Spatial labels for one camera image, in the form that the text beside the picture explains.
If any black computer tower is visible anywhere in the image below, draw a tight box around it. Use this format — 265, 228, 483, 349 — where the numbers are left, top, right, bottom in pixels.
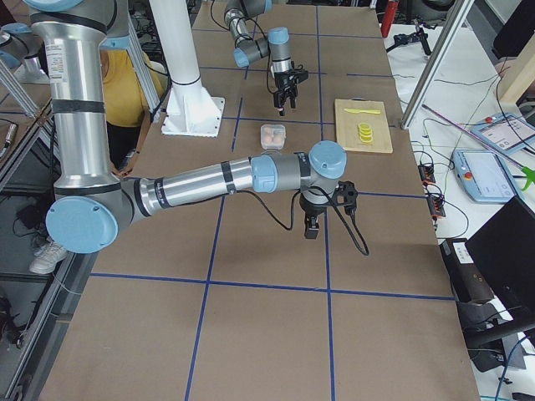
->
440, 196, 534, 348

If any near teach pendant tablet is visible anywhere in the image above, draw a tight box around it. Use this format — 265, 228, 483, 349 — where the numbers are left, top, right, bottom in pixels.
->
452, 149, 523, 204

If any far teach pendant tablet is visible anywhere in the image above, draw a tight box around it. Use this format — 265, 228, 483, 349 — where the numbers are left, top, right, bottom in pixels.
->
471, 113, 534, 155

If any person in yellow shirt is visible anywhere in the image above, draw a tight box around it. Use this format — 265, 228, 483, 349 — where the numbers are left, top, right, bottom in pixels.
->
99, 49, 151, 177

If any yellow plastic knife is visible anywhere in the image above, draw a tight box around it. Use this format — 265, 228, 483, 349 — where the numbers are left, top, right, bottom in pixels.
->
344, 108, 381, 115

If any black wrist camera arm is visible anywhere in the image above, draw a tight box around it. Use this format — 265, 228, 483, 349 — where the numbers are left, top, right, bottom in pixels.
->
334, 181, 359, 217
292, 63, 308, 84

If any red cylinder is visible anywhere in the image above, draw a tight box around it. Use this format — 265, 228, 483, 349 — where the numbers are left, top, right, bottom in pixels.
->
380, 0, 399, 38

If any orange circuit board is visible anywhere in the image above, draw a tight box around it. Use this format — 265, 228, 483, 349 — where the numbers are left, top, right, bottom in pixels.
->
418, 164, 436, 184
427, 193, 446, 220

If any brown egg in box front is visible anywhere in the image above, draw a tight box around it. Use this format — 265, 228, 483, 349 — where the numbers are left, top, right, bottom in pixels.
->
262, 133, 273, 144

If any bamboo cutting board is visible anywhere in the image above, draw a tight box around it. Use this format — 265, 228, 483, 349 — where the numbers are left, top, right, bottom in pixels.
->
334, 99, 393, 154

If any teach pendant tablet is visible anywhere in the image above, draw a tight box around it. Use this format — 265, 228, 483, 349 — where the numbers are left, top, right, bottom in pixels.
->
471, 113, 534, 155
452, 149, 523, 204

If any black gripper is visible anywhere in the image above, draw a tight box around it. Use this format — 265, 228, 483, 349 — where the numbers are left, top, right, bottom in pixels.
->
273, 69, 301, 116
299, 193, 330, 239

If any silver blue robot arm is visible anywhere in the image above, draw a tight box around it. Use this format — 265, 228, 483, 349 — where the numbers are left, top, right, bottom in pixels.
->
28, 1, 347, 254
223, 1, 308, 116

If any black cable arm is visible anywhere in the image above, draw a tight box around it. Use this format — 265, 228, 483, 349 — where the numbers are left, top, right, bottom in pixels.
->
233, 185, 370, 256

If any metal grabber stick green tip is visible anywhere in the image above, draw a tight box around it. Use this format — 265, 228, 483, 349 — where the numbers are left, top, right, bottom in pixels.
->
422, 104, 535, 191

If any white sneaker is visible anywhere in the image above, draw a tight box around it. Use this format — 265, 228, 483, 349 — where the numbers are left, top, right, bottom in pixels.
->
29, 242, 69, 275

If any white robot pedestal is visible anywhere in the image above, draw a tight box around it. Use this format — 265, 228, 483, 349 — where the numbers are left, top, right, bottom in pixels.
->
150, 0, 225, 138

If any black tripod clamp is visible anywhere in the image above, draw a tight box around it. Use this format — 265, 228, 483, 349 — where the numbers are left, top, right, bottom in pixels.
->
386, 18, 437, 56

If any aluminium frame post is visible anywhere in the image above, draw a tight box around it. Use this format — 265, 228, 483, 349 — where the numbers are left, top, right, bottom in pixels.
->
400, 0, 475, 129

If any clear plastic egg box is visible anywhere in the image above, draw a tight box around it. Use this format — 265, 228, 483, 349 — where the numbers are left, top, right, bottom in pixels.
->
260, 124, 286, 150

